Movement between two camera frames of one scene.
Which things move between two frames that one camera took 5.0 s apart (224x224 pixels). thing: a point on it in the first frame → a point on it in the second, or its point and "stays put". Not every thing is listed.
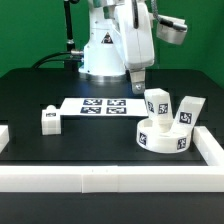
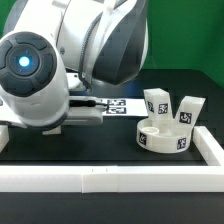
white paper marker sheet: x=104 y=107 stays put
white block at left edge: x=4 y=136 stays put
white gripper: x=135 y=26 → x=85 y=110
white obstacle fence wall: x=122 y=178 stays put
